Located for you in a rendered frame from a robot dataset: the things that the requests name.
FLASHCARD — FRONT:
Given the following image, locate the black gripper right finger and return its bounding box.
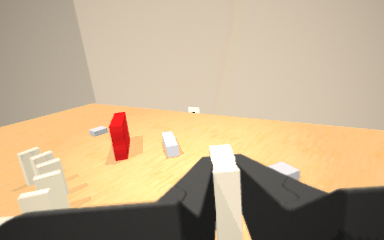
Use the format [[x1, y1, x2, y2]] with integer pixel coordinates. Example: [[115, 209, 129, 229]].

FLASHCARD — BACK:
[[234, 154, 384, 240]]

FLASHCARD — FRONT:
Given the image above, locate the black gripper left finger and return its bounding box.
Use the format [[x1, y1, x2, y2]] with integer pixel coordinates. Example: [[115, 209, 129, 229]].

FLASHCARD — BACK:
[[0, 156, 216, 240]]

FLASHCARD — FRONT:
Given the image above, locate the red rectangular block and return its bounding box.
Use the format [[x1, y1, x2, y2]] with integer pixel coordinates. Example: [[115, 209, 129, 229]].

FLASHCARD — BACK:
[[109, 112, 130, 161]]

